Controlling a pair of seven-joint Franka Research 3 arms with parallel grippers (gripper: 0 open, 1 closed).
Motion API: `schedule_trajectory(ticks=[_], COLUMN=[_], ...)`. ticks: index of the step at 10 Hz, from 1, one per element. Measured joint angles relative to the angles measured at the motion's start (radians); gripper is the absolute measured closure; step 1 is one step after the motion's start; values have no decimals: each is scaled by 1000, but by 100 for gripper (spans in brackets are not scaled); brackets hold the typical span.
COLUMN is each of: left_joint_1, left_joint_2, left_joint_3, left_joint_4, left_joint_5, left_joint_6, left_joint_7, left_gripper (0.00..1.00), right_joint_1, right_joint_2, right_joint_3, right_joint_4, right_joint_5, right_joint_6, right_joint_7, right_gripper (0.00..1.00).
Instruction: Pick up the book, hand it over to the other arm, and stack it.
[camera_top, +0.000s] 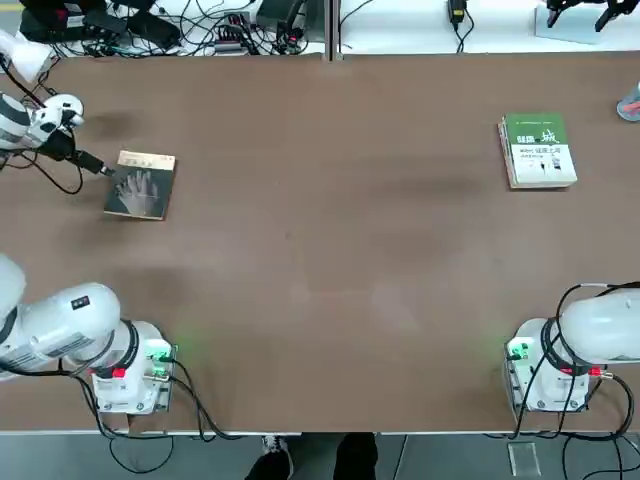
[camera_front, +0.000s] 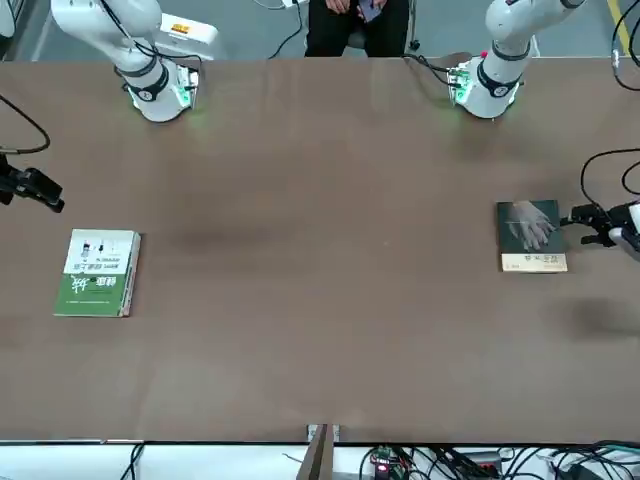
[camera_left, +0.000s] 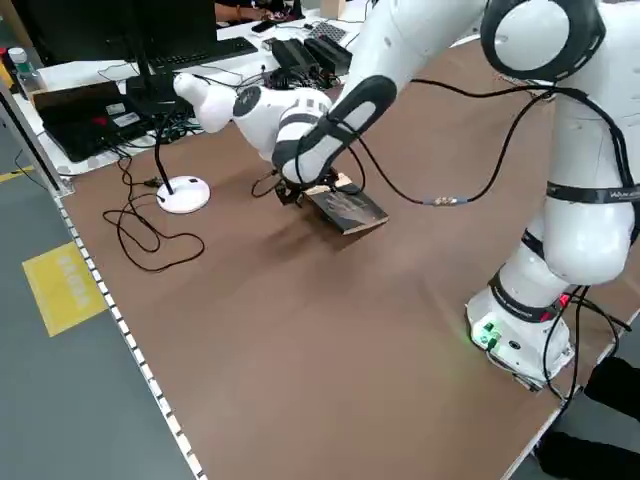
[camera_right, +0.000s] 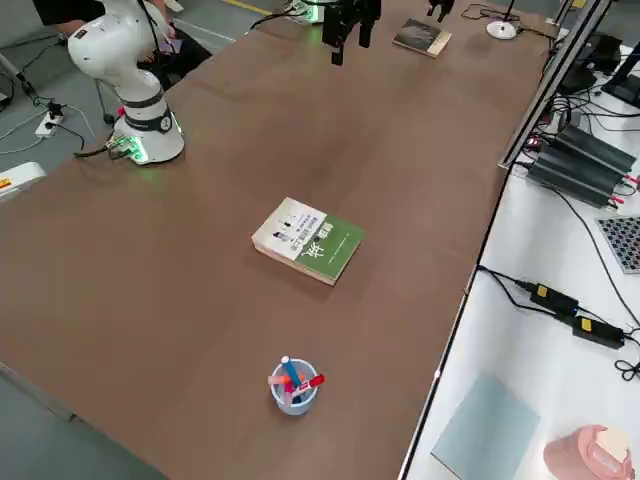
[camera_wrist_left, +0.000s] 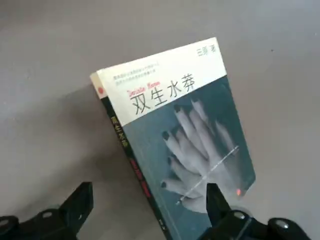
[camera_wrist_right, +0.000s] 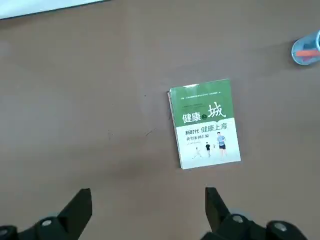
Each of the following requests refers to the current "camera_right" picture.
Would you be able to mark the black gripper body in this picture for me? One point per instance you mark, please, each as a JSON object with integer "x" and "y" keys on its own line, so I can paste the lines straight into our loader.
{"x": 350, "y": 3}
{"x": 443, "y": 3}

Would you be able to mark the dark book with hand cover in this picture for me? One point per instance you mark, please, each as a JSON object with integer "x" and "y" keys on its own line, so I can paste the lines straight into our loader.
{"x": 420, "y": 37}

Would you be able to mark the dark phone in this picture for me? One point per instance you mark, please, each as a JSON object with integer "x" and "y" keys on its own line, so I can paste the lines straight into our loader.
{"x": 171, "y": 47}

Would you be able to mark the green and white book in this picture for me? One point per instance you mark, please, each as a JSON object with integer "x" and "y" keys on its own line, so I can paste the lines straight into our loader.
{"x": 312, "y": 240}

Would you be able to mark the white desk lamp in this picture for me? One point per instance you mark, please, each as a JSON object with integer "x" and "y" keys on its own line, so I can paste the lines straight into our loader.
{"x": 501, "y": 31}

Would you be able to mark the black flat box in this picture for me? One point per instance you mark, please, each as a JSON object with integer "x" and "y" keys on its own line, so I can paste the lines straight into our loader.
{"x": 585, "y": 65}

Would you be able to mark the circuit board with red light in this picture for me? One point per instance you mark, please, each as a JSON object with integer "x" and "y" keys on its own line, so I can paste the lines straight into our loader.
{"x": 532, "y": 143}

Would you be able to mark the black finned power supply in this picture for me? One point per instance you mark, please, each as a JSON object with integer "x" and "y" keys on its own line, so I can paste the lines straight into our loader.
{"x": 595, "y": 147}
{"x": 575, "y": 175}

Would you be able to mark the checkerboard plate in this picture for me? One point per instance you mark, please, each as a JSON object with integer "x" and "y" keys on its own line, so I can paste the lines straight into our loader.
{"x": 622, "y": 242}

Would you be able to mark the white power strip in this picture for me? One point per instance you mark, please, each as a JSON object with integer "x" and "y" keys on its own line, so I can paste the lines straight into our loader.
{"x": 50, "y": 125}

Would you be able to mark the black power adapter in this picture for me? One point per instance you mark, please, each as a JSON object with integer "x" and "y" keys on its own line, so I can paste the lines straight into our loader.
{"x": 597, "y": 332}
{"x": 552, "y": 299}

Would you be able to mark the white-capped blue pen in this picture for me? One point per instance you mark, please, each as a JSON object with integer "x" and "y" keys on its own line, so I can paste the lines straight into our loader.
{"x": 290, "y": 370}

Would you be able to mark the white box with orange label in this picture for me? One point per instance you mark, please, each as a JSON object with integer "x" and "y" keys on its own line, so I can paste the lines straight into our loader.
{"x": 20, "y": 180}

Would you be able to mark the red marker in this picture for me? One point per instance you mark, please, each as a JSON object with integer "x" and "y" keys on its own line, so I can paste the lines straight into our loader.
{"x": 312, "y": 382}

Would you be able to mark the pink orange pen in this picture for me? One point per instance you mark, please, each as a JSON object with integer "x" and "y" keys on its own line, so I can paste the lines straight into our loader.
{"x": 277, "y": 381}

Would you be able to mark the pale blue pen cup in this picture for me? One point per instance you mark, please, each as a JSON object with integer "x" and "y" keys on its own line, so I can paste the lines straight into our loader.
{"x": 295, "y": 400}

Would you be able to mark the grey-blue board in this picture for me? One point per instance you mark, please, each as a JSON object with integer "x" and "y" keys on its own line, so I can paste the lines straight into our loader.
{"x": 485, "y": 425}

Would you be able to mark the pink container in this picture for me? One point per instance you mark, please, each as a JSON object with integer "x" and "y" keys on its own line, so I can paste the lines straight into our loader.
{"x": 590, "y": 455}

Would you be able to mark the aluminium frame post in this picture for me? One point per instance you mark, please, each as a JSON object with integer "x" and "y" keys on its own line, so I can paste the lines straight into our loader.
{"x": 552, "y": 75}

